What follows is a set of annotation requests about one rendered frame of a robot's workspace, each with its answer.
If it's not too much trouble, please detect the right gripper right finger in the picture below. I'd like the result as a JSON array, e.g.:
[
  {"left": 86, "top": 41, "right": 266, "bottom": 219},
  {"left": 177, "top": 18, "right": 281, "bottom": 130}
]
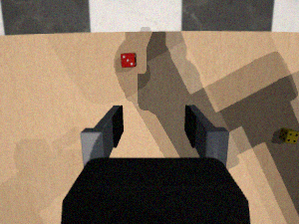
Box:
[{"left": 184, "top": 105, "right": 229, "bottom": 167}]

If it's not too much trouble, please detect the red die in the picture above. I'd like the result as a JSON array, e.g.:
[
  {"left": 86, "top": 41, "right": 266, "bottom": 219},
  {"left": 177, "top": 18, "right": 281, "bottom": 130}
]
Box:
[{"left": 121, "top": 53, "right": 137, "bottom": 68}]

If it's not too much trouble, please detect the yellow die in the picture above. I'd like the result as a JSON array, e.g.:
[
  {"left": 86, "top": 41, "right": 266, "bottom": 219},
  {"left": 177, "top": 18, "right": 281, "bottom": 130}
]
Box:
[{"left": 279, "top": 127, "right": 299, "bottom": 144}]

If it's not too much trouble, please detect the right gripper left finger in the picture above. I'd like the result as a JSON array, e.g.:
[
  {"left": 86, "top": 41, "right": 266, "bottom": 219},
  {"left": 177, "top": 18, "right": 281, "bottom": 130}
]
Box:
[{"left": 80, "top": 106, "right": 124, "bottom": 167}]

